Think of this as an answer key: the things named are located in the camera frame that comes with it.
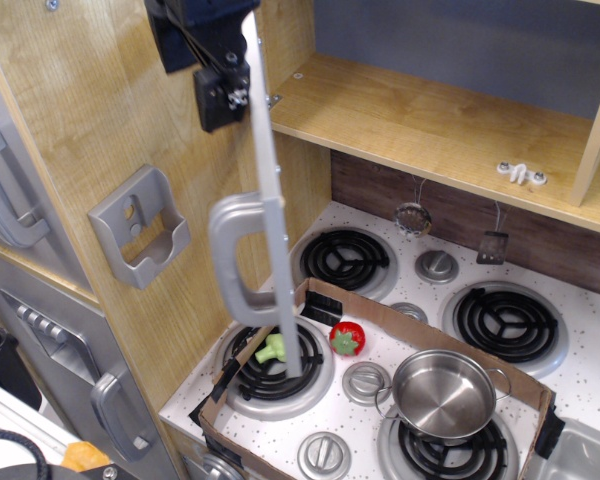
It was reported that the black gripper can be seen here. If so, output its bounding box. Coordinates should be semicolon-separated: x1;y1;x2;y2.
144;0;260;133

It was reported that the grey toy microwave door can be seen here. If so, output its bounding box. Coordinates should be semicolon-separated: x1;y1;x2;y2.
209;13;302;378

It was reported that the wooden microwave shelf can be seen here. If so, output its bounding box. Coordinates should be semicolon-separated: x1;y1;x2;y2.
271;54;600;232

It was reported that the back left black burner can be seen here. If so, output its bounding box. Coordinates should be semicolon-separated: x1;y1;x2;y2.
291;227;399;301

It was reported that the black burner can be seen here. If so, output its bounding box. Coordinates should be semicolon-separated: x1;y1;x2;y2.
291;227;399;301
376;415;521;480
440;281;569;378
226;318;335;421

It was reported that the hanging metal strainer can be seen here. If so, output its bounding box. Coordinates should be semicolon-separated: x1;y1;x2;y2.
393;179;432;238

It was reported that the green toy broccoli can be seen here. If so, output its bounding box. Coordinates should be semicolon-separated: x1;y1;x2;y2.
255;333;287;364

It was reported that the red toy strawberry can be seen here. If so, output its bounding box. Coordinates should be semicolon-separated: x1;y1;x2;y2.
329;321;366;356

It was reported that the grey ice dispenser panel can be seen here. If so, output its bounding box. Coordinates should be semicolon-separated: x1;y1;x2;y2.
0;289;101;386

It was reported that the back grey stove knob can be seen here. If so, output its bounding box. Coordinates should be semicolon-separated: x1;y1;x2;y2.
415;250;459;285

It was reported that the grey stove knob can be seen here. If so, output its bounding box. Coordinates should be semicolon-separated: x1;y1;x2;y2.
297;431;352;480
342;362;391;406
391;302;428;324
415;250;459;285

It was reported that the middle grey stove knob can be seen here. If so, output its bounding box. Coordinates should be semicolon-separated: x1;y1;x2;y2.
391;302;428;324

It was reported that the front left black burner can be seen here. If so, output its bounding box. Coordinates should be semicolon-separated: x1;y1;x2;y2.
226;318;335;421

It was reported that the white plastic door latch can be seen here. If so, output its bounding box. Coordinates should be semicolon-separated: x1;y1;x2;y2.
496;161;548;186

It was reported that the hanging metal spatula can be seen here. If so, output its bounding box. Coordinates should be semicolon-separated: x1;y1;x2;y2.
476;201;509;265

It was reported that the centre grey stove knob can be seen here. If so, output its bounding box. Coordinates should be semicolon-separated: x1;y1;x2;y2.
342;362;391;406

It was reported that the black device at left edge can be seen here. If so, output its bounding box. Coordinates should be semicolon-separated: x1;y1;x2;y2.
0;328;42;410

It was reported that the back right black burner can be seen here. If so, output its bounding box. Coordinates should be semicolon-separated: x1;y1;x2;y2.
440;281;569;378

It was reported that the orange tape piece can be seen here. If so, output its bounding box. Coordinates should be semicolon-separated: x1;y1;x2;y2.
60;441;111;472

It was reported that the front grey stove knob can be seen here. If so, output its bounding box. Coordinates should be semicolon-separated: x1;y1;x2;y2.
297;431;352;480

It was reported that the stainless steel pot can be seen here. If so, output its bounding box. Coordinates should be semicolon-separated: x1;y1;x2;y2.
374;349;512;446

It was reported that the front right black burner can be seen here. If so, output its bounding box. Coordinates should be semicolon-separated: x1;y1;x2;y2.
376;415;521;480

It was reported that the steel sink basin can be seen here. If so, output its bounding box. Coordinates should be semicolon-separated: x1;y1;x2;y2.
523;419;600;480

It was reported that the grey wall phone holder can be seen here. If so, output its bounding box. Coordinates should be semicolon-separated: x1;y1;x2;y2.
88;165;191;290

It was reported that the brown cardboard barrier frame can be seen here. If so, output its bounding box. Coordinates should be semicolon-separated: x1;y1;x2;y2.
189;279;561;479

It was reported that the lower grey fridge handle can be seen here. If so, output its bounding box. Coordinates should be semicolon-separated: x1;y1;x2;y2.
90;372;150;462

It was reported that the black braided cable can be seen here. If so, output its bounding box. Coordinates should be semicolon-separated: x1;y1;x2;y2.
0;428;49;480

